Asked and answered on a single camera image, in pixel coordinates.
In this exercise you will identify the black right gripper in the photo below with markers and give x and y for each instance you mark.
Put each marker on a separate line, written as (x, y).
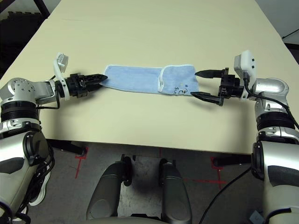
(230, 86)

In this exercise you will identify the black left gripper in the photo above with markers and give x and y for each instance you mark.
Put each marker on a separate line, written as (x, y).
(74, 85)

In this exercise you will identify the light blue terry towel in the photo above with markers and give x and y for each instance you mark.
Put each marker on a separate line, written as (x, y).
(140, 77)

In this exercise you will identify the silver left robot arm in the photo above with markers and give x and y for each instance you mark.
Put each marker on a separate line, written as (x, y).
(21, 91)

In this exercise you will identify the black table leg foot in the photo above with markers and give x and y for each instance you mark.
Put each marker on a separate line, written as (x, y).
(233, 161)

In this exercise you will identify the black foam floor mat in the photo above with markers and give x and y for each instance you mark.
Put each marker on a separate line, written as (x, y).
(21, 16)

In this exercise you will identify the gray left robot foot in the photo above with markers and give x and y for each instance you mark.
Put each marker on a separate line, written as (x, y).
(105, 191)

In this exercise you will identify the gray robot foot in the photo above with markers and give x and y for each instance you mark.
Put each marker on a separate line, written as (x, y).
(176, 191)
(105, 191)

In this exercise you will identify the gray right robot foot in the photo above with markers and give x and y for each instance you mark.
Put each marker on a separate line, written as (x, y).
(176, 191)

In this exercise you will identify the small blue square tag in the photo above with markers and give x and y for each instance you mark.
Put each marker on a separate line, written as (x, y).
(256, 216)

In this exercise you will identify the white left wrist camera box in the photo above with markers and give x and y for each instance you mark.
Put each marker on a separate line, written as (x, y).
(61, 60)

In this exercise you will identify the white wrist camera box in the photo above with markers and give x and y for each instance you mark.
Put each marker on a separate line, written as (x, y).
(247, 61)
(61, 60)

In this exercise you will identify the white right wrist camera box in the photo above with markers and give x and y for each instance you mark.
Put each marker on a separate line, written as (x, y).
(247, 61)

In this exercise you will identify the black metal frame leg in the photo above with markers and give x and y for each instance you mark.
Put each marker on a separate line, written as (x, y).
(43, 9)

